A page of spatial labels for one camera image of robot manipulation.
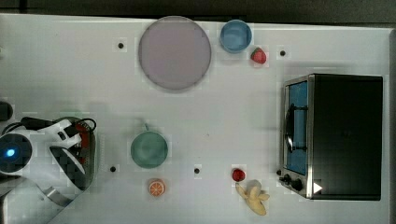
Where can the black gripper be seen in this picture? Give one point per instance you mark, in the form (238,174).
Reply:
(70,136)

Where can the red ketchup bottle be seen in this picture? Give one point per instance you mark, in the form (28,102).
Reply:
(84,146)

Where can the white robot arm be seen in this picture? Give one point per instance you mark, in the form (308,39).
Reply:
(43,156)

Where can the black cylindrical container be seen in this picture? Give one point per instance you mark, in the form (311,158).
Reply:
(6,111)

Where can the orange slice toy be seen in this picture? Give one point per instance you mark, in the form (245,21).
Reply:
(156,187)

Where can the grey round plate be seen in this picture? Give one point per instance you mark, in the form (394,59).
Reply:
(174,53)

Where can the small red tomato toy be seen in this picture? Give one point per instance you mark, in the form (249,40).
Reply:
(238,175)

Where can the blue bowl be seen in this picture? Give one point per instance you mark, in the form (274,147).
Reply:
(235,36)

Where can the peeled banana toy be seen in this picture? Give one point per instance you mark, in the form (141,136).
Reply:
(253,196)

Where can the red strawberry toy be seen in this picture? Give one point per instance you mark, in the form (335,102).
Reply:
(258,56)

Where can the black toaster oven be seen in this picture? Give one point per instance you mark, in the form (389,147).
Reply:
(331,137)

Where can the green cup with handle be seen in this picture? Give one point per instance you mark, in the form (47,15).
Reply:
(149,149)

